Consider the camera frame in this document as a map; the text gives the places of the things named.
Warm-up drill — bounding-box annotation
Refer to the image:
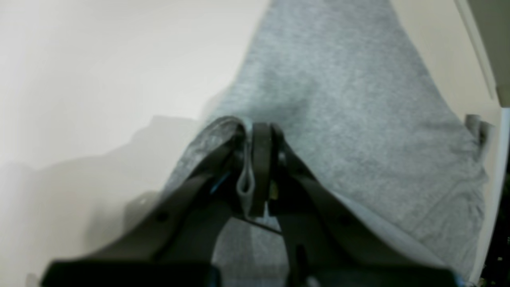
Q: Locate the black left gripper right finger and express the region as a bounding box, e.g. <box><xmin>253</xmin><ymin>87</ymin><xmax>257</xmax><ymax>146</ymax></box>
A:
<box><xmin>250</xmin><ymin>122</ymin><xmax>463</xmax><ymax>287</ymax></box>

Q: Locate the grey T-shirt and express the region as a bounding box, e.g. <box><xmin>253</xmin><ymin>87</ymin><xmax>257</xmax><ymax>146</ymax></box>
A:
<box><xmin>163</xmin><ymin>0</ymin><xmax>492</xmax><ymax>280</ymax></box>

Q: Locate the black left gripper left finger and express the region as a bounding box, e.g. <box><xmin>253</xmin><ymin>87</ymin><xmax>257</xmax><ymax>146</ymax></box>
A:
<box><xmin>41</xmin><ymin>124</ymin><xmax>249</xmax><ymax>287</ymax></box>

